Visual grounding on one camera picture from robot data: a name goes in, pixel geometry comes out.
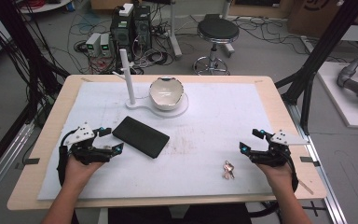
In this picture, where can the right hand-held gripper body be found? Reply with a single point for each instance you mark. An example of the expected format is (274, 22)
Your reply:
(276, 149)

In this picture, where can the white stand with post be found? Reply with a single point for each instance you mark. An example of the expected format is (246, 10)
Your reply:
(143, 102)

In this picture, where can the black computer tower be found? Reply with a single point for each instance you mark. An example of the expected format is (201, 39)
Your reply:
(130, 29)

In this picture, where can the white power supply unit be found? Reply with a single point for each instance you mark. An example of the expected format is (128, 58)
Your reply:
(105, 45)
(93, 44)

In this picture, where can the white floor board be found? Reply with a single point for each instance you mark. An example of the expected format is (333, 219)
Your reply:
(348, 96)

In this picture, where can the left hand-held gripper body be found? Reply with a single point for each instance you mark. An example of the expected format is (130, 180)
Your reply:
(85, 146)

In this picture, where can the cardboard box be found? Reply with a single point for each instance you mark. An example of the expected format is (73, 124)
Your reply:
(317, 14)

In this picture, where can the person's left hand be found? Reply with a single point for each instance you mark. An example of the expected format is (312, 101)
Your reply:
(80, 171)

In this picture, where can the bunch of keys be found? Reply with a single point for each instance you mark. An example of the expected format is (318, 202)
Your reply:
(228, 170)

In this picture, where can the wooden table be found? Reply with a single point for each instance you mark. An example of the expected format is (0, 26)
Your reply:
(31, 183)

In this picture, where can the black metal frame stand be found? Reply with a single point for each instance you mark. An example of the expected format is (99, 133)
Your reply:
(320, 53)

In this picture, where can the white table leg stand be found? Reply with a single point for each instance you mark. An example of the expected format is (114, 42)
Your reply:
(174, 34)

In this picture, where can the white shell-shaped bowl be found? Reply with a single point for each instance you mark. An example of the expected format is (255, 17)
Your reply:
(166, 93)

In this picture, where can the white table mat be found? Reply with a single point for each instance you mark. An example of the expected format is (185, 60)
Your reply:
(199, 140)

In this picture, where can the person's right hand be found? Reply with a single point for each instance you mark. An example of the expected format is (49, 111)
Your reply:
(276, 176)

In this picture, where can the black round stool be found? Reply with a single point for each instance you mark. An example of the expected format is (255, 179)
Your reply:
(217, 40)

